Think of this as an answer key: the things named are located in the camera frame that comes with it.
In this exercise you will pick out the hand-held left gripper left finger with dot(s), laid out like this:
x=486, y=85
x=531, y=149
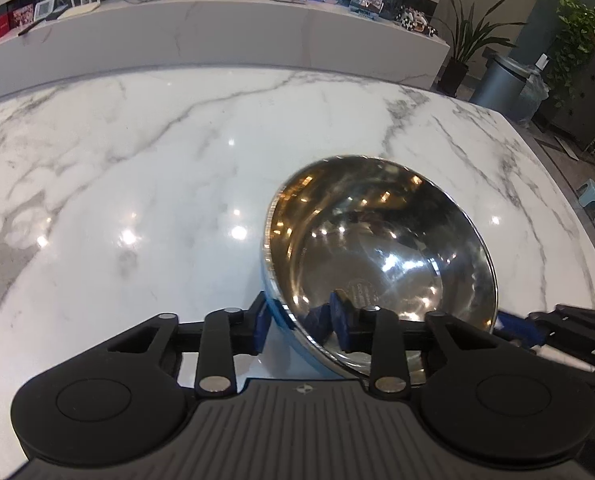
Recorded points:
x=259, y=330

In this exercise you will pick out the leafy green plant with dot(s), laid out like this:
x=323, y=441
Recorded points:
x=577, y=35

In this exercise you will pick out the dark cabinet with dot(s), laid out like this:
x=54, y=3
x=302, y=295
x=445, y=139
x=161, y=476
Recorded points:
x=592, y=105

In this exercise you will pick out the bin with plastic bag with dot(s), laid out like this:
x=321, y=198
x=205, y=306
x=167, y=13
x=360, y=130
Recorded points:
x=533, y=105

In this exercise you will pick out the black white cow figurines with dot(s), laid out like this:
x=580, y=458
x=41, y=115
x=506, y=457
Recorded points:
x=420, y=22

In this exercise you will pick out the grey trash can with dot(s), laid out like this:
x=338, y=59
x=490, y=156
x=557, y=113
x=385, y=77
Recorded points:
x=500, y=90

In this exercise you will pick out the white marble console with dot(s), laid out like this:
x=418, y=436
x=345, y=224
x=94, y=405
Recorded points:
x=227, y=35

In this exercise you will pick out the blue steel bowl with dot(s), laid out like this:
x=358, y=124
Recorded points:
x=377, y=240

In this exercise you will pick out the light blue stool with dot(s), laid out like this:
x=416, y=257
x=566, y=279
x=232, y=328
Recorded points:
x=591, y=200

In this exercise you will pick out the dark glass jar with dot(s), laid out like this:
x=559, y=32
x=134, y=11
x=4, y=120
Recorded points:
x=393, y=5

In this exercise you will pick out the small white display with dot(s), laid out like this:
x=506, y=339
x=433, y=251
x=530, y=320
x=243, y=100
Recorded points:
x=44, y=10

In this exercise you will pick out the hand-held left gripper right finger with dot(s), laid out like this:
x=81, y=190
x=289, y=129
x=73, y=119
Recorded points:
x=340, y=322

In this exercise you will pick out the pink flower box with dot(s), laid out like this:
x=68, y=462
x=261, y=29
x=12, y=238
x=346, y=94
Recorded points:
x=366, y=1

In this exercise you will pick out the long-leaved potted plant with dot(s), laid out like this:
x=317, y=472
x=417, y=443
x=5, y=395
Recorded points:
x=452, y=75

